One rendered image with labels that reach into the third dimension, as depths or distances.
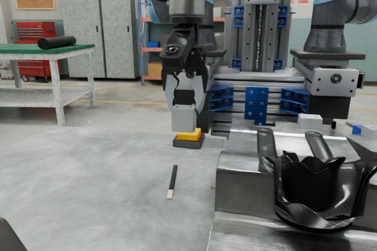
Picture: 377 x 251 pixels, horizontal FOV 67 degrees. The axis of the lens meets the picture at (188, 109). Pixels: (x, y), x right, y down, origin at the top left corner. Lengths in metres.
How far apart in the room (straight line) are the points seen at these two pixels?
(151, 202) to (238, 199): 0.21
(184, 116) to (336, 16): 0.76
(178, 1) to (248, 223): 0.42
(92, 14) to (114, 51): 0.83
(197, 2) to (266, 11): 0.69
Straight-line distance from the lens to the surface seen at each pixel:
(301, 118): 0.74
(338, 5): 1.20
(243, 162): 0.44
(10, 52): 3.67
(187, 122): 0.62
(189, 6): 0.60
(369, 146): 0.81
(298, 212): 0.42
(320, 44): 1.18
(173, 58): 0.52
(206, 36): 1.17
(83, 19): 6.38
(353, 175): 0.51
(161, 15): 1.16
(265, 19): 1.29
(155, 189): 0.63
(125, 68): 6.10
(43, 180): 0.73
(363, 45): 6.54
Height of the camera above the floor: 1.13
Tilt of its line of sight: 16 degrees down
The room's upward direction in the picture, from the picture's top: straight up
